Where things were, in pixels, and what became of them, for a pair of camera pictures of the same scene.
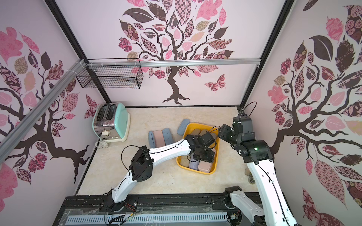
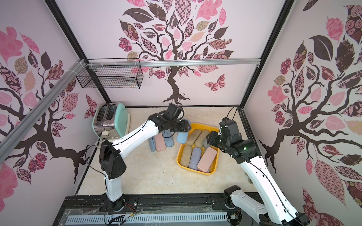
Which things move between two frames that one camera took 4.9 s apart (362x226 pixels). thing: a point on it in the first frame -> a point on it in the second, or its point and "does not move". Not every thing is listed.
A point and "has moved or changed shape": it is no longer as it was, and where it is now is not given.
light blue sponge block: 183,126 has moved or changed shape
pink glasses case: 159,139 does not move
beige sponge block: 196,132 does not move
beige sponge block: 184,161 does not move
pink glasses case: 205,166 does not move
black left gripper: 209,157 -> 185,124
